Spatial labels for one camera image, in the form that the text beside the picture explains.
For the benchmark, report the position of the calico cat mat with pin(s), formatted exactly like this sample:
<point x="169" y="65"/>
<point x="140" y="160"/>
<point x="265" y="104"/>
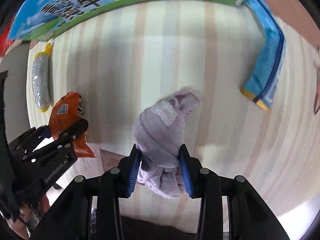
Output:
<point x="316" y="104"/>

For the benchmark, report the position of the silver yellow scrub sponge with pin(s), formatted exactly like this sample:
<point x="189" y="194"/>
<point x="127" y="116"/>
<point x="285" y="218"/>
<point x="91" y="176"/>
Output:
<point x="39" y="77"/>

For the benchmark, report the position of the blue yellow packet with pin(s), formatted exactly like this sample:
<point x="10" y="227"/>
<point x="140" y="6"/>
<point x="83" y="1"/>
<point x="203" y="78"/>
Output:
<point x="261" y="86"/>

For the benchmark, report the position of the grey chair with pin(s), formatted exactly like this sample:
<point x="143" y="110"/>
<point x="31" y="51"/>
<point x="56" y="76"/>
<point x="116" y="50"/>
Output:
<point x="16" y="113"/>

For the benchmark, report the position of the orange snack packet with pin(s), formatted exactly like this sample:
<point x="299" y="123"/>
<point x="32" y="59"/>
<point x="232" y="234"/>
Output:
<point x="66" y="112"/>

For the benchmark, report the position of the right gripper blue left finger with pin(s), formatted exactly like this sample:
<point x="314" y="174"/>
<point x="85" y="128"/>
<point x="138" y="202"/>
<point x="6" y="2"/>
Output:
<point x="70" y="215"/>

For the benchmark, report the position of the lilac cloth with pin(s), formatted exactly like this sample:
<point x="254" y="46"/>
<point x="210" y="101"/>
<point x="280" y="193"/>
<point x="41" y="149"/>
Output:
<point x="159" y="134"/>

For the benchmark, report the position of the orange plastic bag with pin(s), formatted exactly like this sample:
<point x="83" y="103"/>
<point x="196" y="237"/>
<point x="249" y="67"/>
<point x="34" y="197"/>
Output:
<point x="5" y="42"/>

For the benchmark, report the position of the black fleece clothing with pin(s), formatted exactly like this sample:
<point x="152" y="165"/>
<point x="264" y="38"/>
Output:
<point x="140" y="229"/>

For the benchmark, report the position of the person hand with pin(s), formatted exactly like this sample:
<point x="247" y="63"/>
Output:
<point x="25" y="215"/>

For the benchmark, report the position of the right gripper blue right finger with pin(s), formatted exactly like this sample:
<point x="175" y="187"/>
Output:
<point x="230" y="208"/>

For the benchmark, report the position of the brown label patch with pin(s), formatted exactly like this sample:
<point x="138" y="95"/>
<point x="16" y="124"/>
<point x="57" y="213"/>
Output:
<point x="109" y="160"/>

